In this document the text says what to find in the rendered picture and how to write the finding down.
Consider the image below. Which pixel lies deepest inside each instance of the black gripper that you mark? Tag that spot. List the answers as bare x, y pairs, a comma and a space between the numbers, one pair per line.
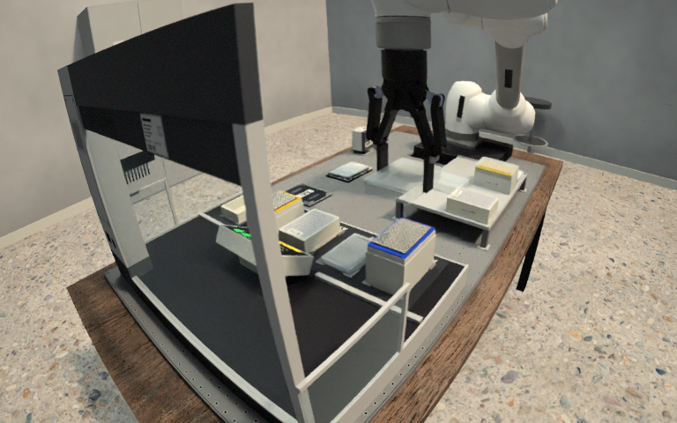
408, 72

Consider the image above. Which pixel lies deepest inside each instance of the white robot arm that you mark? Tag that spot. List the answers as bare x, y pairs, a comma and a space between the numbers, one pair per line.
468, 110

